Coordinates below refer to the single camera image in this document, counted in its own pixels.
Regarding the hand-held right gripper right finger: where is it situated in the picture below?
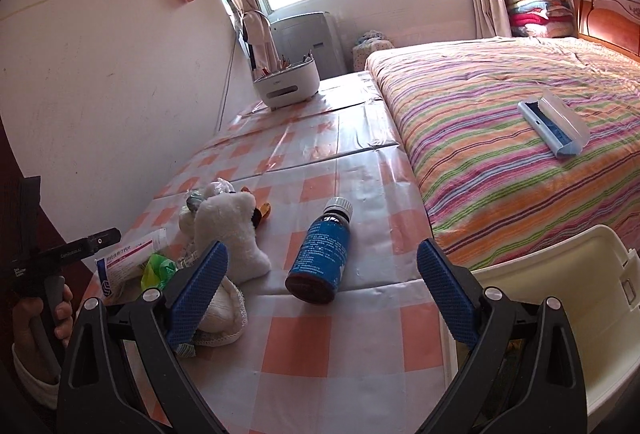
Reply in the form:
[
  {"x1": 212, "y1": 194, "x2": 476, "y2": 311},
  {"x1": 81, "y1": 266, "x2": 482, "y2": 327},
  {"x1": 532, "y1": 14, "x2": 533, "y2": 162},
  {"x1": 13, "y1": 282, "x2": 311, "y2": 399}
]
[{"x1": 416, "y1": 238, "x2": 588, "y2": 434}]

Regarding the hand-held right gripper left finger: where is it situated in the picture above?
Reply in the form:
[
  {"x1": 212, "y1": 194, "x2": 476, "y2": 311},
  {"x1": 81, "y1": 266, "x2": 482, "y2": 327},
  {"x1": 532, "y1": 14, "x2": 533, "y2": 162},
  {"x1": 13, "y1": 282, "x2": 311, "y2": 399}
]
[{"x1": 56, "y1": 240, "x2": 231, "y2": 434}]

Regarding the white lace-edged cloth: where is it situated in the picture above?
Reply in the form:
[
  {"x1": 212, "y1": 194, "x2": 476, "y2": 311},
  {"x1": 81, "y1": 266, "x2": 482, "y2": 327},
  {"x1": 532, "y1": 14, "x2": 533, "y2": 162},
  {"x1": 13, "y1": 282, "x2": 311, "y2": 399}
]
[{"x1": 175, "y1": 271, "x2": 249, "y2": 358}]

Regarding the green plastic wrapper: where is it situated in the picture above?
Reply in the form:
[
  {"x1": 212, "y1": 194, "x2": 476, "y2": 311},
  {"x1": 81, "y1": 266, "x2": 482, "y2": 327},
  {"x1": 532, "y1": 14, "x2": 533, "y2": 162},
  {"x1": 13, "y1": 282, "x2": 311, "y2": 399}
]
[{"x1": 141, "y1": 253, "x2": 179, "y2": 293}]

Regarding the white plush toy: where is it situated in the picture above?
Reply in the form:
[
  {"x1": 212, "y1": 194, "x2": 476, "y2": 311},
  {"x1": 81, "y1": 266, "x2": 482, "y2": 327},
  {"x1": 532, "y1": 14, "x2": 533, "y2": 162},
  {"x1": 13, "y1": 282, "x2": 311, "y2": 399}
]
[{"x1": 179, "y1": 190, "x2": 272, "y2": 286}]

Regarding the blue medicine bottle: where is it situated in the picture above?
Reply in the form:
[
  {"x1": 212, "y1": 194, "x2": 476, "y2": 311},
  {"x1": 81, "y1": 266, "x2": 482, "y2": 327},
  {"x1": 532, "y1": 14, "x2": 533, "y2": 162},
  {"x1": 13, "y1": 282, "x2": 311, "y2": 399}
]
[{"x1": 285, "y1": 197, "x2": 354, "y2": 305}]

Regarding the cream plastic bin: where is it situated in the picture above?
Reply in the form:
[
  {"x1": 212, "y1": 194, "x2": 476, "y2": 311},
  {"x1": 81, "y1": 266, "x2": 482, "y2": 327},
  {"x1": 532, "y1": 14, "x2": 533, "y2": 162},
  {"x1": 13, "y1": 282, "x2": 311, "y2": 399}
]
[{"x1": 440, "y1": 224, "x2": 640, "y2": 434}]

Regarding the person's left forearm white sleeve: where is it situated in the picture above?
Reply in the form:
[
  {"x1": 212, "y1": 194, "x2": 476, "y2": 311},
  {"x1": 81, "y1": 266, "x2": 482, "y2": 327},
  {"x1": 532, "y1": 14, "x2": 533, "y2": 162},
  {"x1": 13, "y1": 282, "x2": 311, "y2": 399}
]
[{"x1": 11, "y1": 345, "x2": 62, "y2": 411}]

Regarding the person's left hand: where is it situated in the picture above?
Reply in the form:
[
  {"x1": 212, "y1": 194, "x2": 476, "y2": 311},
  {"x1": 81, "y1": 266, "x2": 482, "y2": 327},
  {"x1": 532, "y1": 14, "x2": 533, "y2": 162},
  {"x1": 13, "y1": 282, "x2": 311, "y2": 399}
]
[{"x1": 11, "y1": 283, "x2": 74, "y2": 382}]

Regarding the white labelled medicine bottle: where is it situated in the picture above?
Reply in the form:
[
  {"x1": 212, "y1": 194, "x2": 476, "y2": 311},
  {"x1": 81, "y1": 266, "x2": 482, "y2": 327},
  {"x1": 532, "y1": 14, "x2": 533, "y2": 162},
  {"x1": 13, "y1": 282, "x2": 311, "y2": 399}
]
[{"x1": 96, "y1": 229, "x2": 168, "y2": 301}]

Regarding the knotted clear plastic bag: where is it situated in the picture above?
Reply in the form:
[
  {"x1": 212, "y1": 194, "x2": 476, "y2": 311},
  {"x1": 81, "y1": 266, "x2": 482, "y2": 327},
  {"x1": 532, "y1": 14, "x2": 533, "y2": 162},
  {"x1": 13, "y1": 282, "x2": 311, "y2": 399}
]
[{"x1": 186, "y1": 181, "x2": 236, "y2": 215}]

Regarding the orange checkered tablecloth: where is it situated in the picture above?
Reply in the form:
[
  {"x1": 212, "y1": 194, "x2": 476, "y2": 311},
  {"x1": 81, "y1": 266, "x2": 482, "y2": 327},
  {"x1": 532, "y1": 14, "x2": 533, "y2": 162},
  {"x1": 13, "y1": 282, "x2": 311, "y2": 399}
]
[{"x1": 82, "y1": 69, "x2": 451, "y2": 434}]

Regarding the bed with striped cover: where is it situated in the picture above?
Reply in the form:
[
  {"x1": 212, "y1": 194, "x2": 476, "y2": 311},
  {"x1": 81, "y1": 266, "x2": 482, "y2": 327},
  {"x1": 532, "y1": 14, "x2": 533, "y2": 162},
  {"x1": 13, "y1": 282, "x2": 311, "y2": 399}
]
[{"x1": 365, "y1": 36, "x2": 640, "y2": 272}]

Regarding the blue brush with clear cover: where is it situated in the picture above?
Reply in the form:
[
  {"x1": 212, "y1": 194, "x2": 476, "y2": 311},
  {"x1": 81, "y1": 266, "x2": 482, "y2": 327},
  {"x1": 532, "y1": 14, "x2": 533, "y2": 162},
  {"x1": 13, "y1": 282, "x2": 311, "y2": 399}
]
[{"x1": 516, "y1": 89, "x2": 592, "y2": 160}]

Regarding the white desktop organizer box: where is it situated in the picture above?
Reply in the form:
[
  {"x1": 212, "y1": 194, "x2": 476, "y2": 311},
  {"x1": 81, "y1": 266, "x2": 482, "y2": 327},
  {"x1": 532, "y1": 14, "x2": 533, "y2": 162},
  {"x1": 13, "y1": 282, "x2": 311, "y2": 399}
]
[{"x1": 251, "y1": 53, "x2": 321, "y2": 110}]

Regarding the floral covered stool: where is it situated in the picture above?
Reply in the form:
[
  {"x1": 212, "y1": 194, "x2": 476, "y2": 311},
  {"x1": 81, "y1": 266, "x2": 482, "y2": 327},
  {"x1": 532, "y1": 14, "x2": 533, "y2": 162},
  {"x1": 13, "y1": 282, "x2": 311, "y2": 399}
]
[{"x1": 352, "y1": 30, "x2": 396, "y2": 73}]

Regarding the white hanging cloth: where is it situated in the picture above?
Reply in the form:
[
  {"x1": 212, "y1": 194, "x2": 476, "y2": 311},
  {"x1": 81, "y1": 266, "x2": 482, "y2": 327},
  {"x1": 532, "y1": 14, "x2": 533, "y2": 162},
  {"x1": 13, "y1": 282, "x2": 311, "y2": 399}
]
[{"x1": 242, "y1": 9, "x2": 274, "y2": 75}]

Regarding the white portable air conditioner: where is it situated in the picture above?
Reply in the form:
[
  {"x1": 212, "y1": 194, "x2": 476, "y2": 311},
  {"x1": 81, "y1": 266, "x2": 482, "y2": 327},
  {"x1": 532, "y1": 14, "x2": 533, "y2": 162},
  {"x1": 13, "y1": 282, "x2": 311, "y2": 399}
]
[{"x1": 267, "y1": 12, "x2": 348, "y2": 80}]

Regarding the wooden bed headboard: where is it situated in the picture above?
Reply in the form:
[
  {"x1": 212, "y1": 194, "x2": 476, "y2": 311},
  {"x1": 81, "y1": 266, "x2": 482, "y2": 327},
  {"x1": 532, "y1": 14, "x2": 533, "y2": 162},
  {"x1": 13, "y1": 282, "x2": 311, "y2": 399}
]
[{"x1": 571, "y1": 0, "x2": 640, "y2": 61}]

